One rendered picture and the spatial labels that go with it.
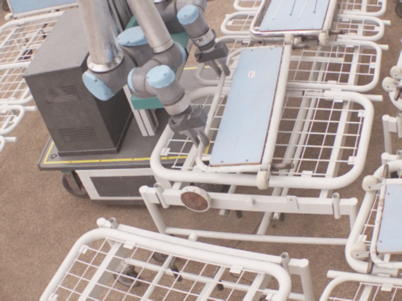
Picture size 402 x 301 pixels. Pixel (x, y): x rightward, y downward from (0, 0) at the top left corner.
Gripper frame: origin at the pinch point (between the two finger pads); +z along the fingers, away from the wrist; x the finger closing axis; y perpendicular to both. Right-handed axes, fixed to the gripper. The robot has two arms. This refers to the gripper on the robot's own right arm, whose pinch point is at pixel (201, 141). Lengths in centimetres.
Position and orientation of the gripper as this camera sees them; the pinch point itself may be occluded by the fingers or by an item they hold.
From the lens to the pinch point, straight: 257.0
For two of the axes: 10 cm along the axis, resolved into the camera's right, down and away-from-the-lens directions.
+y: 2.2, -6.9, 6.9
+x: -8.7, 1.8, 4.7
